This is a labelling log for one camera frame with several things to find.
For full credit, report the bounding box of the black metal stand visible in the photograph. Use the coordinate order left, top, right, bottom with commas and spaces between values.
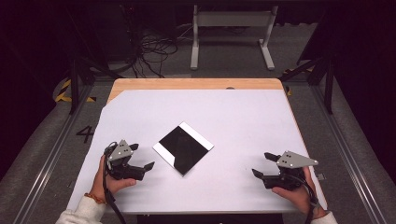
278, 8, 338, 116
64, 6, 125, 116

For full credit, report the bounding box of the white metal table frame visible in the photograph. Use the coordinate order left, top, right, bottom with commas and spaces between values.
190, 4, 279, 71

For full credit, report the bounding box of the person's right hand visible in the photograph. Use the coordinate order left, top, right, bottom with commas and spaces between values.
271, 165, 329, 220

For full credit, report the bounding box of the person's left hand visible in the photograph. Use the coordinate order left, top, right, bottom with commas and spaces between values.
90, 155, 138, 205

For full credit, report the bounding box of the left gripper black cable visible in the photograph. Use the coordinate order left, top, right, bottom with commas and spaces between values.
102, 141, 128, 224

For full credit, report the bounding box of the aluminium floor rail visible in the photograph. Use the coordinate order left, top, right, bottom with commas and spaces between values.
311, 85, 389, 224
12, 83, 94, 224

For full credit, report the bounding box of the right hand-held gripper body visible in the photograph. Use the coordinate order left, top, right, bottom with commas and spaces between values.
262, 150, 319, 191

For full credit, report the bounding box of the orange bead bracelet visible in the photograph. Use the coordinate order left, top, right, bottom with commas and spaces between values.
83, 192, 107, 206

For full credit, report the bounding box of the white table sheet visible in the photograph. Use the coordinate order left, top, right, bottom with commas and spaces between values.
65, 89, 328, 216

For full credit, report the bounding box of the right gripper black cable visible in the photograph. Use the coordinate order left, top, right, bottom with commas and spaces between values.
288, 173, 322, 224

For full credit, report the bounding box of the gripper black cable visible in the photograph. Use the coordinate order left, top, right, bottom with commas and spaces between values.
288, 173, 322, 224
102, 141, 128, 224

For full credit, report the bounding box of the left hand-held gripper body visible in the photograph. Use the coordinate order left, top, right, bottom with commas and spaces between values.
105, 139, 147, 182

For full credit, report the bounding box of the tangle of black floor cables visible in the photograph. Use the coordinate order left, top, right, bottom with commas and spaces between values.
120, 6, 194, 79

